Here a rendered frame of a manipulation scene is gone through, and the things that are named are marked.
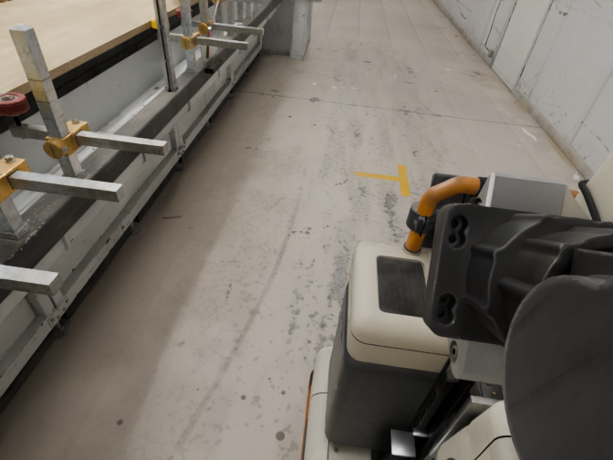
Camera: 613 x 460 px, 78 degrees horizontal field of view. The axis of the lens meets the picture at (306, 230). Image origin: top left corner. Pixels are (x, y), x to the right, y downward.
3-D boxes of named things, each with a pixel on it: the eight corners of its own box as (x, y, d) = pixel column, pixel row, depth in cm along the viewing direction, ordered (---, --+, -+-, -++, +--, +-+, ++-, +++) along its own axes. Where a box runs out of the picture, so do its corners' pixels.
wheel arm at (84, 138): (169, 152, 109) (167, 139, 106) (164, 159, 106) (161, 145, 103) (22, 134, 110) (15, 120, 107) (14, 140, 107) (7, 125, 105)
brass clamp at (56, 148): (94, 138, 112) (88, 121, 109) (67, 161, 102) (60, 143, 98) (73, 135, 112) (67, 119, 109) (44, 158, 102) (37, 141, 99)
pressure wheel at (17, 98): (8, 144, 104) (-11, 103, 96) (5, 132, 109) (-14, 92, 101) (42, 139, 108) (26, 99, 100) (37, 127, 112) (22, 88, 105)
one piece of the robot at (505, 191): (436, 268, 34) (490, 169, 25) (493, 276, 34) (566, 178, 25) (451, 381, 27) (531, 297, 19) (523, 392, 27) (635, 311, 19)
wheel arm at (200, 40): (248, 50, 184) (248, 40, 181) (246, 52, 181) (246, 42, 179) (160, 39, 185) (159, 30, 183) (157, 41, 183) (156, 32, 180)
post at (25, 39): (91, 197, 117) (32, 23, 86) (85, 203, 114) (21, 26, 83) (80, 195, 117) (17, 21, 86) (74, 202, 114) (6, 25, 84)
